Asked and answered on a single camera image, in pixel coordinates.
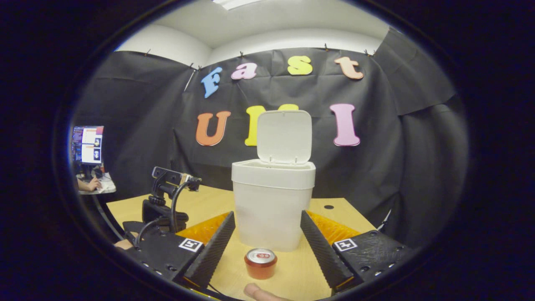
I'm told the white desktop garbage bin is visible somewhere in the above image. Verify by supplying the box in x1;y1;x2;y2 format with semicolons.
231;110;316;252

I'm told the ceiling light panel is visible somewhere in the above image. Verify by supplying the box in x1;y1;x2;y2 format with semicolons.
213;0;268;10

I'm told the wooden desktop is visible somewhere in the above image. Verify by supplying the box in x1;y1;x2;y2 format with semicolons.
107;185;377;301

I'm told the computer monitor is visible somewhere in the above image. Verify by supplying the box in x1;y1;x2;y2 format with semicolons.
72;125;104;164

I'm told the red pop can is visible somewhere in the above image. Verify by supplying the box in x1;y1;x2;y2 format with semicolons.
244;248;278;280

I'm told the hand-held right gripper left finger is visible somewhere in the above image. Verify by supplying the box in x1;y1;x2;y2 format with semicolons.
123;211;236;289

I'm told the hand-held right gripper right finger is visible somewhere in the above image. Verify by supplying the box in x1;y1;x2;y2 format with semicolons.
300;210;414;293

